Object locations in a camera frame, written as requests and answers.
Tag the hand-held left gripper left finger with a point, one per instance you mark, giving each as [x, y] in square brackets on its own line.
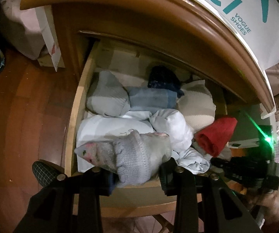
[111, 184]

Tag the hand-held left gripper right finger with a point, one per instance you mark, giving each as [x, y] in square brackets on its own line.
[168, 179]

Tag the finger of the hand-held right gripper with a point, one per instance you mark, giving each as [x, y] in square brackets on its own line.
[219, 163]

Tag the red underwear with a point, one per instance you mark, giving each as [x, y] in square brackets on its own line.
[214, 136]

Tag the grey knitted sock roll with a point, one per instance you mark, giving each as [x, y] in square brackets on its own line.
[134, 155]

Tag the light blue sock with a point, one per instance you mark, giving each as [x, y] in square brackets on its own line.
[151, 99]

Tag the dark navy sock roll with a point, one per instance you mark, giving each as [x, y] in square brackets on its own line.
[162, 77]

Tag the wooden drawer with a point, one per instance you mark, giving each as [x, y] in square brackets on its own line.
[91, 60]

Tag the white ribbed underwear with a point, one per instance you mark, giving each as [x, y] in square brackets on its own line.
[197, 106]

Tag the person's right hand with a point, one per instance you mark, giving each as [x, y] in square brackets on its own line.
[268, 203]

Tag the pale blue crumpled cloth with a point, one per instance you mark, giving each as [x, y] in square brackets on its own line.
[193, 161]

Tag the white crumpled cloth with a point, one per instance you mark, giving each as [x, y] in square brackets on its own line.
[171, 126]

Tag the white folded cloth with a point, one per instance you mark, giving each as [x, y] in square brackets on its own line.
[100, 128]

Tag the plaid slipper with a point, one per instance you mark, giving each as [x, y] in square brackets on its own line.
[44, 174]

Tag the grey white sock roll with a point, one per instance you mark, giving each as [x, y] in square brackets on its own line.
[106, 94]

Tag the beige box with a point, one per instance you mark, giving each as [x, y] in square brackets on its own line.
[47, 62]

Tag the white shoe box teal print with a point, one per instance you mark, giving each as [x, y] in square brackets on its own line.
[256, 9]

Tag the brown wooden nightstand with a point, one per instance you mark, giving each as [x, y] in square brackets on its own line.
[134, 21]

